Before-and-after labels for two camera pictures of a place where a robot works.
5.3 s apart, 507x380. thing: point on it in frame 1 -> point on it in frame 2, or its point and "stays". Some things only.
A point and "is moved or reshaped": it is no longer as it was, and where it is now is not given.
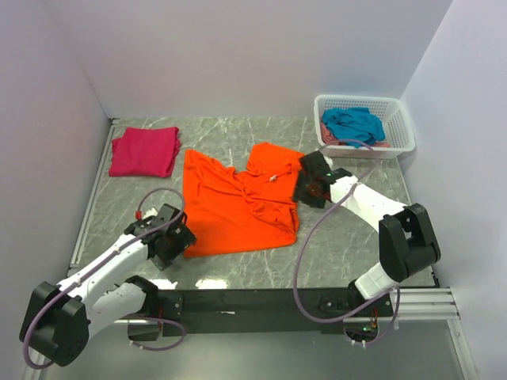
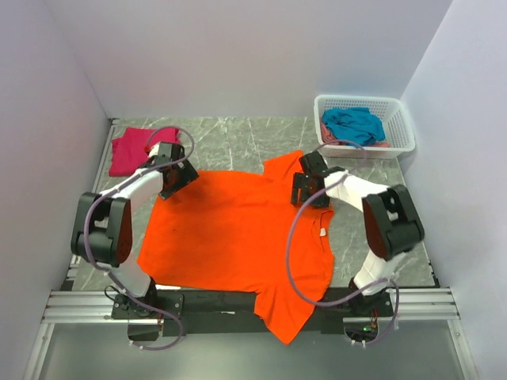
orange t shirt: (227, 210) is moved or reshaped
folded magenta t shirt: (144, 152) stays
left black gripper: (184, 239) -> (188, 175)
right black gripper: (299, 195) stays
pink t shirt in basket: (327, 139) stays
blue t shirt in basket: (356, 124) stays
